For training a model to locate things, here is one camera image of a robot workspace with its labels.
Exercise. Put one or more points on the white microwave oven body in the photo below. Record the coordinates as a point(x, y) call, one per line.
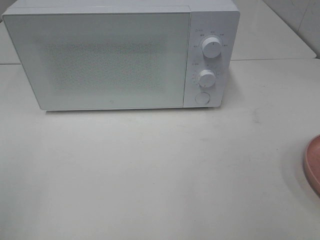
point(208, 18)

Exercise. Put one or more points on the pink round plate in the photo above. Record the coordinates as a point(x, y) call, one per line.
point(311, 164)

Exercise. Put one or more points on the white timer knob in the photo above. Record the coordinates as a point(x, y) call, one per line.
point(206, 78)

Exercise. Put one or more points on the white microwave door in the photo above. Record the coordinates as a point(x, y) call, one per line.
point(103, 61)

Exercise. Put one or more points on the round door release button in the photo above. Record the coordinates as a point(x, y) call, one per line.
point(202, 98)

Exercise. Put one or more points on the upper white power knob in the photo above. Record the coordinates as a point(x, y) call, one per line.
point(211, 47)

